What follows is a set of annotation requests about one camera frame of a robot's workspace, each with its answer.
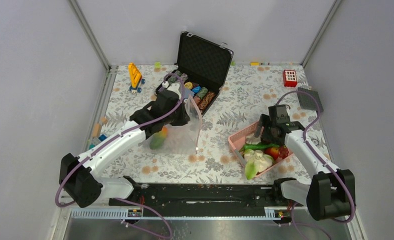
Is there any clear pink zip top bag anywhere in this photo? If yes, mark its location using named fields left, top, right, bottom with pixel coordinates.
left=143, top=94, right=202, bottom=155

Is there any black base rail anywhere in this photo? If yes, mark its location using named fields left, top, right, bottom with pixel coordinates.
left=127, top=183, right=293, bottom=218

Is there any red toy block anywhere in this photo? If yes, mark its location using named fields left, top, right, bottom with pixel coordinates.
left=282, top=69, right=298, bottom=88

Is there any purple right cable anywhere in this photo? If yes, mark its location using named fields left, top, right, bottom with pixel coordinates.
left=276, top=90, right=356, bottom=224

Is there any grey building baseplate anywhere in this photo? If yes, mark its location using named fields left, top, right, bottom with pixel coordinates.
left=297, top=87, right=324, bottom=113

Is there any green toy leaf vegetable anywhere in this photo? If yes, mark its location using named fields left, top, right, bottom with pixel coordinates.
left=244, top=161, right=260, bottom=180

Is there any small green block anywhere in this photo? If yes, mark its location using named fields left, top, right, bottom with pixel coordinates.
left=154, top=62, right=161, bottom=69

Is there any pink plastic basket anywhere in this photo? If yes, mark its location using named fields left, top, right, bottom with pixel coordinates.
left=228, top=122, right=294, bottom=179

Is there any green toy pepper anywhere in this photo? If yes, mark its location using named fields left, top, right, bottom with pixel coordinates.
left=239, top=143, right=280, bottom=152

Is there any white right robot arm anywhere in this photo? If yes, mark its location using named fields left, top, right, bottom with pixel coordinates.
left=255, top=104, right=356, bottom=223

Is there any black poker chip case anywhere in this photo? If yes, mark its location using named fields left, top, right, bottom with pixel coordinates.
left=172, top=31, right=234, bottom=116

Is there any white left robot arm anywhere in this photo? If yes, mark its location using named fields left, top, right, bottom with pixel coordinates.
left=55, top=90, right=190, bottom=208

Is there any yellow toy ladder cart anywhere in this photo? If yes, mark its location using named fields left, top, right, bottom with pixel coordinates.
left=128, top=62, right=146, bottom=93

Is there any blue toy block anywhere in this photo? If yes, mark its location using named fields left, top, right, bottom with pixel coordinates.
left=88, top=134, right=107, bottom=150

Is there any green orange toy mango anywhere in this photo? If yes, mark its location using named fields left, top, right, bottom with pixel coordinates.
left=149, top=126, right=168, bottom=150

